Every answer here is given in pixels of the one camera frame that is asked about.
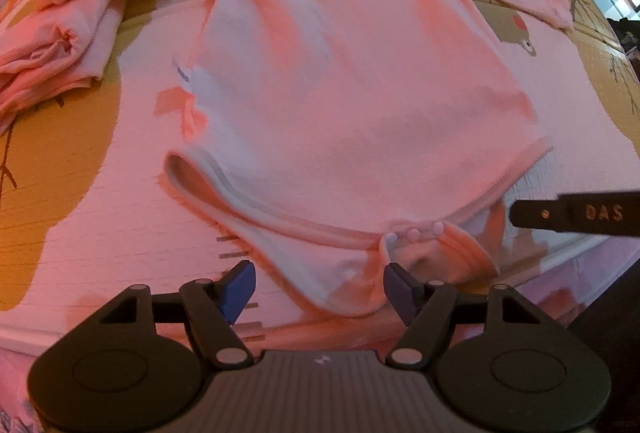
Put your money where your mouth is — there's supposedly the white baby bodysuit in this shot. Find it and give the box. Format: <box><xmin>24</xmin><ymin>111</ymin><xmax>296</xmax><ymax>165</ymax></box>
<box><xmin>32</xmin><ymin>0</ymin><xmax>576</xmax><ymax>319</ymax></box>

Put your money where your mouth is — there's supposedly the folded white garment pile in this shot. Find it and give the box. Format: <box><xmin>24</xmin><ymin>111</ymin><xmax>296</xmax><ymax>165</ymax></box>
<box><xmin>0</xmin><ymin>0</ymin><xmax>123</xmax><ymax>124</ymax></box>

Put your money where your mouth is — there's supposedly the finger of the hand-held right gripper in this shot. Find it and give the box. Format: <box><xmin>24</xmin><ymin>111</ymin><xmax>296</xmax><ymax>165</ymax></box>
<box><xmin>509</xmin><ymin>190</ymin><xmax>640</xmax><ymax>234</ymax></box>

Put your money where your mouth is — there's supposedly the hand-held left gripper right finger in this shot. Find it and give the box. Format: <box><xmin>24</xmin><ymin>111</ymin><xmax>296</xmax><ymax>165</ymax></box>
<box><xmin>384</xmin><ymin>262</ymin><xmax>543</xmax><ymax>369</ymax></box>

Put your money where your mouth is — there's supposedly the dark cloth heap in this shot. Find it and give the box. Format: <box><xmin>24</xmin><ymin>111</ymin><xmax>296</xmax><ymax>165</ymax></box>
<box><xmin>607</xmin><ymin>13</ymin><xmax>640</xmax><ymax>64</ymax></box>

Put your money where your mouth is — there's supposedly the pink bed sheet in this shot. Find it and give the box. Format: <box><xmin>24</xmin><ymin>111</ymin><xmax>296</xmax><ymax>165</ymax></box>
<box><xmin>0</xmin><ymin>235</ymin><xmax>640</xmax><ymax>433</ymax></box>

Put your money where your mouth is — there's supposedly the printed play mat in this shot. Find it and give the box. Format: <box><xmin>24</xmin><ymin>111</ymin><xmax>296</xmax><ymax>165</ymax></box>
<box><xmin>0</xmin><ymin>0</ymin><xmax>640</xmax><ymax>349</ymax></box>

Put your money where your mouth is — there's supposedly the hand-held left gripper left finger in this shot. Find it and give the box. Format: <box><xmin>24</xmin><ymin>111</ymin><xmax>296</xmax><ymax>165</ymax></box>
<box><xmin>95</xmin><ymin>259</ymin><xmax>258</xmax><ymax>368</ymax></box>

